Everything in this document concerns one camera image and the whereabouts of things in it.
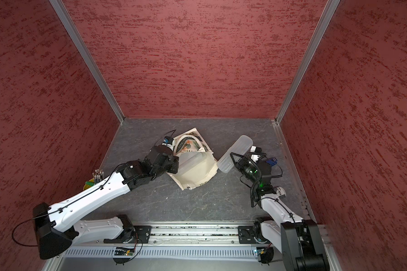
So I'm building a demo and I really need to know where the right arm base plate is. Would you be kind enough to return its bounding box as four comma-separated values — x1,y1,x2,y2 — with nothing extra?
238,226,268,244

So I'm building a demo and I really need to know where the right small circuit board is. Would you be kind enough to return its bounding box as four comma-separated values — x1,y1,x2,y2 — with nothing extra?
253,248,267,258

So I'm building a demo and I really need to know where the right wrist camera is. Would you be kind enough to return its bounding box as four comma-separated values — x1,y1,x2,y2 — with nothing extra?
250,146,262,161

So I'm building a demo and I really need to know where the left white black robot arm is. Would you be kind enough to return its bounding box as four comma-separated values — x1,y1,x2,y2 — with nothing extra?
33,144,179,260

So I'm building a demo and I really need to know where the aluminium corner post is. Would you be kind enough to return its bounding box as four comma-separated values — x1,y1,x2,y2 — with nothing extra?
49,0,125,124
275,0,340,125

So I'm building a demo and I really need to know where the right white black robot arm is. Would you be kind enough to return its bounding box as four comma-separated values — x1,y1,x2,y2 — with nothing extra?
230,152,330,271

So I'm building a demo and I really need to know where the left aluminium corner post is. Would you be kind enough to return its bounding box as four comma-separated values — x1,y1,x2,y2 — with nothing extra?
49,0,125,124

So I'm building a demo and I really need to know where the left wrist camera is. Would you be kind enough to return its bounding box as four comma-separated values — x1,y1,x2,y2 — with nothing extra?
162,136,175,147

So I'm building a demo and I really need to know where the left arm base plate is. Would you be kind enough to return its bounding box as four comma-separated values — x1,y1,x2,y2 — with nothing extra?
104,225,152,244

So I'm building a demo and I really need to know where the small circuit board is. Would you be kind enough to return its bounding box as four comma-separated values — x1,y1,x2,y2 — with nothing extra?
114,247,136,257
253,248,267,258

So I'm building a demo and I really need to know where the left small circuit board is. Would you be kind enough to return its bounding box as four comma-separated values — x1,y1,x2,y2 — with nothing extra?
114,247,136,257

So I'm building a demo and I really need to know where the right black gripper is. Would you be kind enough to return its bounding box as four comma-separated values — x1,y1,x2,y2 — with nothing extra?
230,152,260,186

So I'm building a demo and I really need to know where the right aluminium corner post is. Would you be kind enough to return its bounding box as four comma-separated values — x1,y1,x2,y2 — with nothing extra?
275,0,340,125

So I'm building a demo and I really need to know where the aluminium front rail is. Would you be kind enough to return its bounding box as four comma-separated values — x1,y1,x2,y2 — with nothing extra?
64,221,329,246

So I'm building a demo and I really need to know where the yellow pencil cup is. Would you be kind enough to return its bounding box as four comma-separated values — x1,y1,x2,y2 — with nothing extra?
83,169,104,190

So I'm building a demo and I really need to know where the blue black stapler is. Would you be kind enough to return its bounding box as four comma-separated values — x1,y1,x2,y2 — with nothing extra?
266,158,278,167

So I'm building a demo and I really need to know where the cream canvas tote bag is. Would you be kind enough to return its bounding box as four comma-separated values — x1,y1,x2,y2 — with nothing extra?
169,128,218,190

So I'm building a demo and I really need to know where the frosted translucent pencil case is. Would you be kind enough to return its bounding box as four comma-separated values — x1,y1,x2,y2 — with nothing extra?
217,135,253,173

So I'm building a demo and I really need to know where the red white striped sock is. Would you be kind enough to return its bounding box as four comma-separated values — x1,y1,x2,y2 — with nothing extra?
273,186,287,199

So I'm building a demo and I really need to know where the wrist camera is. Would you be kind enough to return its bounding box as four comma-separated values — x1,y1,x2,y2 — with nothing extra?
162,136,175,147
250,146,262,161

